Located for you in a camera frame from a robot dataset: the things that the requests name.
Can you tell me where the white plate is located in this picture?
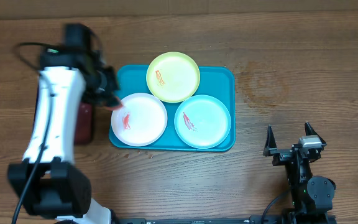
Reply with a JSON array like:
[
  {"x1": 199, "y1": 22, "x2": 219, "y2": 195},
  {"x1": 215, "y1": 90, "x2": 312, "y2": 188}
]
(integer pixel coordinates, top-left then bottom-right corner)
[{"x1": 111, "y1": 93, "x2": 168, "y2": 147}]

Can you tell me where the light blue plate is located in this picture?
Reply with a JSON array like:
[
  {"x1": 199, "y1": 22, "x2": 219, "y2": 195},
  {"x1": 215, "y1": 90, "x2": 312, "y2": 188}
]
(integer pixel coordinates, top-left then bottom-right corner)
[{"x1": 173, "y1": 95, "x2": 232, "y2": 149}]

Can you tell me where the yellow-green plate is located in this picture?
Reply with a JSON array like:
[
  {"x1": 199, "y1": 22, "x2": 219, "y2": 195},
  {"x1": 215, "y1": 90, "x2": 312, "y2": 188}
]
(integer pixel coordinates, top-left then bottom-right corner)
[{"x1": 146, "y1": 52, "x2": 201, "y2": 103}]

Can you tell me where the teal plastic tray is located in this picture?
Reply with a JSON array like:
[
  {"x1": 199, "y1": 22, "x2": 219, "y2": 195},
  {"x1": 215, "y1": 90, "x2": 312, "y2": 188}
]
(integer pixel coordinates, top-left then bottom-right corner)
[{"x1": 109, "y1": 64, "x2": 236, "y2": 152}]

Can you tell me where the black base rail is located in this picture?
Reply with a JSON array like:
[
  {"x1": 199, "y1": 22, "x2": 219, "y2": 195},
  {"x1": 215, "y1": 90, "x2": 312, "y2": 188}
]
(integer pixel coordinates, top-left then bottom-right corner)
[{"x1": 116, "y1": 214, "x2": 337, "y2": 224}]

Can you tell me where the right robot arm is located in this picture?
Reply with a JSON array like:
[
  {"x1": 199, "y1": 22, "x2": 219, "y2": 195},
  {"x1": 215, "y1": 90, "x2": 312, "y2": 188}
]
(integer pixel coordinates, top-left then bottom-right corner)
[{"x1": 260, "y1": 122, "x2": 336, "y2": 223}]

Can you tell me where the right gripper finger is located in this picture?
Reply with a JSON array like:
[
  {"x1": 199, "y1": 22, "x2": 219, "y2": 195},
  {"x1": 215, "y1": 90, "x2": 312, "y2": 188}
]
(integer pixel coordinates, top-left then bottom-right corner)
[
  {"x1": 305, "y1": 122, "x2": 326, "y2": 145},
  {"x1": 264, "y1": 125, "x2": 277, "y2": 151}
]

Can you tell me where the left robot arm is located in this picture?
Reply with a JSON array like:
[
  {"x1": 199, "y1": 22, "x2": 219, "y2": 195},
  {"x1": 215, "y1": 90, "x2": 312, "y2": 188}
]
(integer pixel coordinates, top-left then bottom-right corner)
[{"x1": 7, "y1": 23, "x2": 121, "y2": 223}]

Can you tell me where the red and green sponge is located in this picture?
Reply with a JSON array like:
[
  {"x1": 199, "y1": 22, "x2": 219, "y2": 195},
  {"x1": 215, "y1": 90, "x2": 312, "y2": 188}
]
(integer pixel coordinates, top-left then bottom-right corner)
[{"x1": 104, "y1": 101, "x2": 123, "y2": 111}]

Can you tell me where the dark red black-rimmed tray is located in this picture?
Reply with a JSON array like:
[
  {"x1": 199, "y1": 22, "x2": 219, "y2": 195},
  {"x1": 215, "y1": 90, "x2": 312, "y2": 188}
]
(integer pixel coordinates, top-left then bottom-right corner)
[{"x1": 63, "y1": 102, "x2": 94, "y2": 146}]

